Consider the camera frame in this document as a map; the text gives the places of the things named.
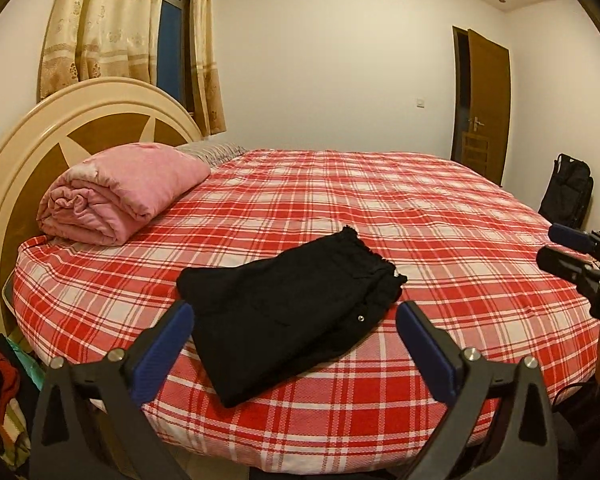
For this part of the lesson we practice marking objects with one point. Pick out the pink rolled blanket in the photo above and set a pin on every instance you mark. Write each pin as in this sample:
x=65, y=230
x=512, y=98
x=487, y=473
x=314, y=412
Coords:
x=111, y=195

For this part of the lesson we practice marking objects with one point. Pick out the cream wooden headboard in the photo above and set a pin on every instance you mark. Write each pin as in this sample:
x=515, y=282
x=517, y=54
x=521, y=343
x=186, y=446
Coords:
x=66, y=128

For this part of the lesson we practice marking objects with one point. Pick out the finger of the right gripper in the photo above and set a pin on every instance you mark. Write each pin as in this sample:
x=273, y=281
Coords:
x=565, y=267
x=587, y=243

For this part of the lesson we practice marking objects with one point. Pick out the striped pillow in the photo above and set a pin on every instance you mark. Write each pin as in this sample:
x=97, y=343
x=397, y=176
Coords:
x=214, y=154

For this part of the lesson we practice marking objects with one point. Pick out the dark window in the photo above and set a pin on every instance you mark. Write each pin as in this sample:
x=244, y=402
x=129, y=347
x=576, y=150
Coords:
x=174, y=75

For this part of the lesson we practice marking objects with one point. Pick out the red plaid bed sheet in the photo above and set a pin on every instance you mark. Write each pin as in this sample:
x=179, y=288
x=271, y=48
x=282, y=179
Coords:
x=466, y=247

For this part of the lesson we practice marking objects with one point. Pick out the left beige curtain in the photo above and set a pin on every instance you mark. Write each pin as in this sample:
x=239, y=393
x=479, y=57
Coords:
x=87, y=39

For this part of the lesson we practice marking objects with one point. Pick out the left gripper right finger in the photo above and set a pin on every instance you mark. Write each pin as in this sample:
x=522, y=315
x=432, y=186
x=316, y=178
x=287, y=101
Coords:
x=497, y=422

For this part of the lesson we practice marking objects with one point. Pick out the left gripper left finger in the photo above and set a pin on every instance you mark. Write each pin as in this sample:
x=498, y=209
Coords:
x=67, y=442

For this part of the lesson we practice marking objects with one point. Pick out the black pants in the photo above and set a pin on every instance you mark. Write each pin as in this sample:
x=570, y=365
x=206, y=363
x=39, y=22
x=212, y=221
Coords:
x=261, y=323

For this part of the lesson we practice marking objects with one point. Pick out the brown wooden door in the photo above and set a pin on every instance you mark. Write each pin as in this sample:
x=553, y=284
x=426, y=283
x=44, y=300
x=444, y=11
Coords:
x=483, y=96

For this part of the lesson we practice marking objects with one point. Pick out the pile of clothes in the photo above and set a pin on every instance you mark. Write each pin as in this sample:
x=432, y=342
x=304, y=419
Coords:
x=21, y=380

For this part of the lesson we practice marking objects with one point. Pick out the wooden chair by door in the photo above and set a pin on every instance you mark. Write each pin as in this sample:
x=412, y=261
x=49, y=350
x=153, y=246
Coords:
x=474, y=152

